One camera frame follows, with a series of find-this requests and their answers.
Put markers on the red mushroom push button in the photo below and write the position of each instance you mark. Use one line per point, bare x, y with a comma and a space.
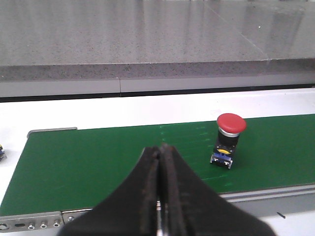
230, 126
2, 154

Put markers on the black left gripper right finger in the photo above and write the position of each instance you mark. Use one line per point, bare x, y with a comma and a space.
192, 208

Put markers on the grey stone counter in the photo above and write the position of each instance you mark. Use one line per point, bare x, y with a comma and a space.
65, 49

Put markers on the green conveyor belt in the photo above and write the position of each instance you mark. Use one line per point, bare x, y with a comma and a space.
73, 169

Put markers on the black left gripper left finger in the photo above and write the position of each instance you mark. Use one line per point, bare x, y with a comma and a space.
130, 210

